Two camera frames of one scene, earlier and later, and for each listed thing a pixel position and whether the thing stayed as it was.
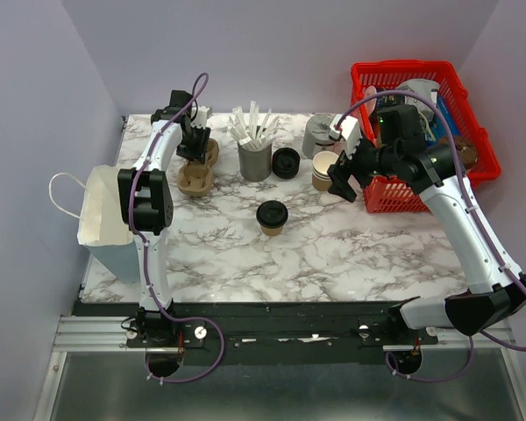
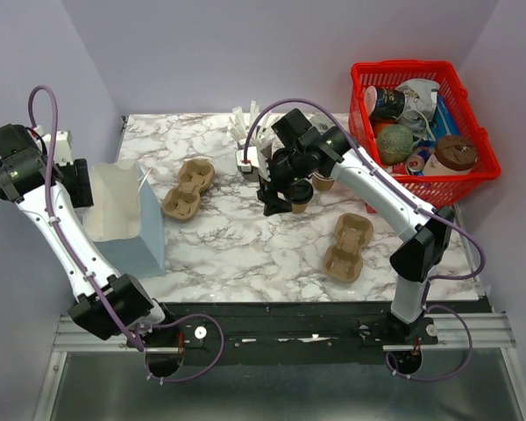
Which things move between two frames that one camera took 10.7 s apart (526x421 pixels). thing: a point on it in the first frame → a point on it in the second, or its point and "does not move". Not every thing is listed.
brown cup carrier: (212, 153) → (182, 202)
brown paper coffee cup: (272, 231) → (299, 208)
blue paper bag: (104, 228) does not move
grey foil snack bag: (422, 87) does not move
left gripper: (199, 152) → (81, 192)
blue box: (438, 124) does not move
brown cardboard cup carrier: (195, 180) → (344, 260)
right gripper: (340, 171) → (271, 204)
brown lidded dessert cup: (466, 150) does not move
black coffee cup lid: (272, 214) → (301, 192)
